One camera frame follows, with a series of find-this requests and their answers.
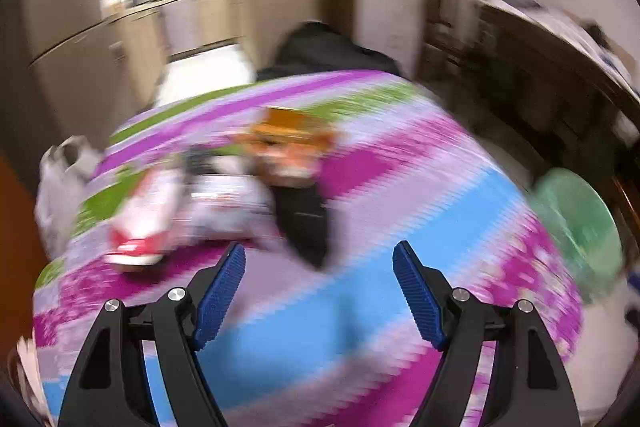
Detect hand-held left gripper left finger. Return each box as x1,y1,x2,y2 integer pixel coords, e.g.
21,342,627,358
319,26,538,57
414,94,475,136
59,242,247,427

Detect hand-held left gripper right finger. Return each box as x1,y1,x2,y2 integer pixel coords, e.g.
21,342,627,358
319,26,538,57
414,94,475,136
392,239,583,427

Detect white blue-print package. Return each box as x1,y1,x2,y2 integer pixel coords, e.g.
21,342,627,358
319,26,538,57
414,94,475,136
185,157,281,248

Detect red white package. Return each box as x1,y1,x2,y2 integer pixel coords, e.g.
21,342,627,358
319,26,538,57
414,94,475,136
102,167,183,268

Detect black cloth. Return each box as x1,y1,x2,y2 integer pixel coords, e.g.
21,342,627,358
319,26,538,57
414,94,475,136
272,179,336,270

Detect orange white snack packet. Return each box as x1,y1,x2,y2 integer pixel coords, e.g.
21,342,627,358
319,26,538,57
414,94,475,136
245,137,326,188

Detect trash bin with green liner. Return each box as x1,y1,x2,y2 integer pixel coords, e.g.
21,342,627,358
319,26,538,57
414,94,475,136
530,167,623,303

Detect striped floral tablecloth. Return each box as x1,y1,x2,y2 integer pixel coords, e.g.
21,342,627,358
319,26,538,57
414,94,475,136
32,69,586,427

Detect orange gold packet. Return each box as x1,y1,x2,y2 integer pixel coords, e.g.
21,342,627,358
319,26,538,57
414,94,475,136
250,106,341,148

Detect white plastic bag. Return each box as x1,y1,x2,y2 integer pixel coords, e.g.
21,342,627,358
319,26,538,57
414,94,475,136
35,134,103,253

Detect orange wooden cabinet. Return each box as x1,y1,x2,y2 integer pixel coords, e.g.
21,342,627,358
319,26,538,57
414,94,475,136
0,152,36,258

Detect black bag on floor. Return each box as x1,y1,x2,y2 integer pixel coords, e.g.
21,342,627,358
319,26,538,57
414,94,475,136
257,22,401,82

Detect beige lower kitchen cabinets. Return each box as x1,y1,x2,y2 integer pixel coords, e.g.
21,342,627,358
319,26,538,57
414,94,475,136
115,0,331,62

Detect grey refrigerator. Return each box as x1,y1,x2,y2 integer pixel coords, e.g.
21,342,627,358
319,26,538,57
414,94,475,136
20,0,166,142

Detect dark wooden dining table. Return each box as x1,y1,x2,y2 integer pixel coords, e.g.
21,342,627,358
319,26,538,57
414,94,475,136
425,0,640,142

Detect white cloth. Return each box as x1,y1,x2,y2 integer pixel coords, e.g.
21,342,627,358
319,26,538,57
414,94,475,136
480,0,636,78

